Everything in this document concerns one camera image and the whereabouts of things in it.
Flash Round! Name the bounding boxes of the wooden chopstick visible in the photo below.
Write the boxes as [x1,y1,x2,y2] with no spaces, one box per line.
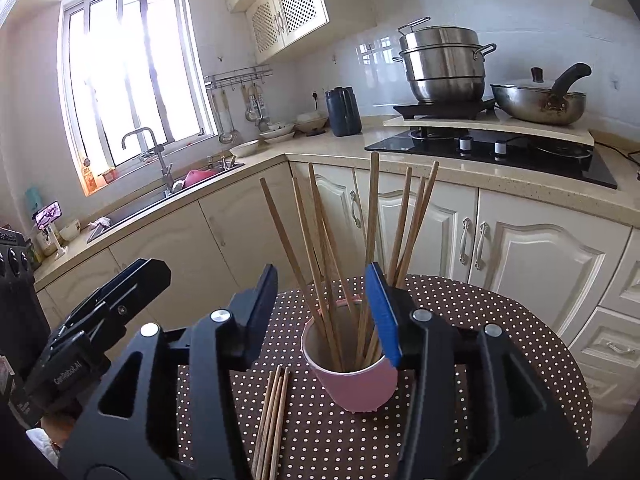
[259,366,284,479]
[366,176,429,366]
[259,178,341,370]
[269,368,291,480]
[395,160,439,288]
[356,152,380,368]
[387,167,412,284]
[308,162,358,323]
[252,370,278,479]
[292,177,344,372]

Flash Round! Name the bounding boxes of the steel kitchen faucet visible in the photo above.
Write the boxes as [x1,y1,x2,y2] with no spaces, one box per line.
[120,127,175,198]

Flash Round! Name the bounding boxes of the kitchen window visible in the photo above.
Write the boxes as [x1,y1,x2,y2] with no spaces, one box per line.
[58,0,219,196]

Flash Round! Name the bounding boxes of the wooden chopstick in cup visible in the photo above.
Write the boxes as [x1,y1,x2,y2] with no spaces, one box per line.
[292,177,344,372]
[259,178,341,370]
[387,167,412,284]
[308,162,358,323]
[395,160,439,288]
[356,152,380,368]

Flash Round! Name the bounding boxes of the pink cylindrical utensil cup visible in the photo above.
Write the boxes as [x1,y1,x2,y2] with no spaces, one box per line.
[300,299,398,413]

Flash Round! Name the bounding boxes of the phone on stand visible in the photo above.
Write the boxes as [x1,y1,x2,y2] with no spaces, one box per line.
[34,200,66,259]

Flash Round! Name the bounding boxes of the brown polka dot tablecloth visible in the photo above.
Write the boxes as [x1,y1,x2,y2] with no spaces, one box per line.
[231,275,592,479]

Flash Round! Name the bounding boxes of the cream lower cabinets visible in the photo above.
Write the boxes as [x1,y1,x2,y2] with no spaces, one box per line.
[36,156,639,411]

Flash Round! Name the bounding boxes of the stacked white bowls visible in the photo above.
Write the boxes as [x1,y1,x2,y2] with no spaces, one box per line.
[230,112,328,158]

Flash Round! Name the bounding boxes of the dark blue electric kettle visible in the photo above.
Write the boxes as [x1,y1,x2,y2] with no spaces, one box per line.
[326,87,362,136]

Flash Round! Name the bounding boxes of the black gas stove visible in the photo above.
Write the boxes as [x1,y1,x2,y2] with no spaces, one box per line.
[366,99,617,190]

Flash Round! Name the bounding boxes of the stainless steel steamer pot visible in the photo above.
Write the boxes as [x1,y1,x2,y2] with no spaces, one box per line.
[394,16,497,104]

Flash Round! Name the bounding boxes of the wall utensil rack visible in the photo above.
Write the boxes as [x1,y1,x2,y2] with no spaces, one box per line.
[204,64,273,89]

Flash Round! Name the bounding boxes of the steel wok with black handle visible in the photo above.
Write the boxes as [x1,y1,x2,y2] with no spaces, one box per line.
[490,63,592,126]

